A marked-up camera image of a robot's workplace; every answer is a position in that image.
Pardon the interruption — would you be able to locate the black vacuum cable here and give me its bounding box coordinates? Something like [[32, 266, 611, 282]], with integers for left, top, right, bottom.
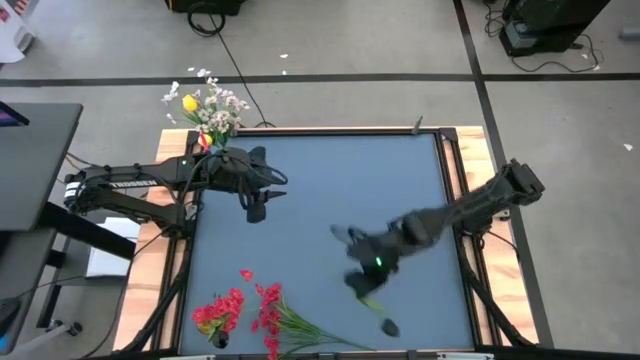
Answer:
[[482, 0, 606, 75]]

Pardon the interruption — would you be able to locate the clear glass vase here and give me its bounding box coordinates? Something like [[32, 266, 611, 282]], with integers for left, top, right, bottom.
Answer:
[[215, 130, 240, 151]]

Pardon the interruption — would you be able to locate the desk monitor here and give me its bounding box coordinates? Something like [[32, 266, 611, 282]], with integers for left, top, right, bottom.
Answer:
[[0, 101, 30, 128]]

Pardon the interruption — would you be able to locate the black floor box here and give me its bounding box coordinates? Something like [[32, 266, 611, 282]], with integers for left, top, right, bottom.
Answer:
[[163, 0, 247, 16]]

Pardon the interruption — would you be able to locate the black caster wheel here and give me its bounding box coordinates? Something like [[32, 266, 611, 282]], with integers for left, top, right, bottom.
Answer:
[[45, 317, 85, 339]]

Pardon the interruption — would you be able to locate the red flower bunch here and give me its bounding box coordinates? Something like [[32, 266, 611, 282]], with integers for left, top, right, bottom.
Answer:
[[191, 287, 246, 337], [250, 282, 376, 360]]

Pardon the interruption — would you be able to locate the black frame strut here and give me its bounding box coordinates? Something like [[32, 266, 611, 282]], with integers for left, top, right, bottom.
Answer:
[[119, 234, 196, 354], [459, 234, 539, 349]]

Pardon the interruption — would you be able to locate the dark gray desk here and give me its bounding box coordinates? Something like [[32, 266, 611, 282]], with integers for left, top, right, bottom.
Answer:
[[0, 228, 57, 346]]

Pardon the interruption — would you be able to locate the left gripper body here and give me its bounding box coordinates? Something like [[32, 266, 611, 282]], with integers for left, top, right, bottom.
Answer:
[[238, 145, 274, 202]]

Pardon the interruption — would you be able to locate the wooden table board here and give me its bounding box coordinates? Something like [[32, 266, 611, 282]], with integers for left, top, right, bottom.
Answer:
[[112, 124, 541, 354]]

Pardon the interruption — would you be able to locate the black desk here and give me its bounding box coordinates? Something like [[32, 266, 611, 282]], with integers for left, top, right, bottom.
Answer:
[[0, 102, 85, 232]]

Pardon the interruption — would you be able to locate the white box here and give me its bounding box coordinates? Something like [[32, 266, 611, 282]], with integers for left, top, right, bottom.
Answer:
[[85, 217, 142, 279]]

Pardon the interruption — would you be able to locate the black table frame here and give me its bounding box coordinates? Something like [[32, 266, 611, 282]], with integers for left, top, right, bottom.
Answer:
[[149, 125, 501, 360]]

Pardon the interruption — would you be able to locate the black desk base frame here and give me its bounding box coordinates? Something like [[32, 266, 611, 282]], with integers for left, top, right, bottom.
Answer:
[[34, 202, 137, 331]]

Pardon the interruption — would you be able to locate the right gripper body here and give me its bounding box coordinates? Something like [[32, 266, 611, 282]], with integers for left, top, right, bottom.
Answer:
[[348, 223, 407, 276]]

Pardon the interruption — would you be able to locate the black floor cable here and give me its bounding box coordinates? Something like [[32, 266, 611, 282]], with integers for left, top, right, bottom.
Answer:
[[185, 0, 277, 130]]

